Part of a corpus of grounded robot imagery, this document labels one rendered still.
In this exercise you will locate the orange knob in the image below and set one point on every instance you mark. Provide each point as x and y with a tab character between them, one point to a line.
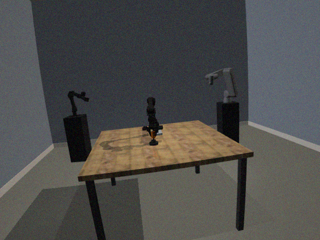
153	134

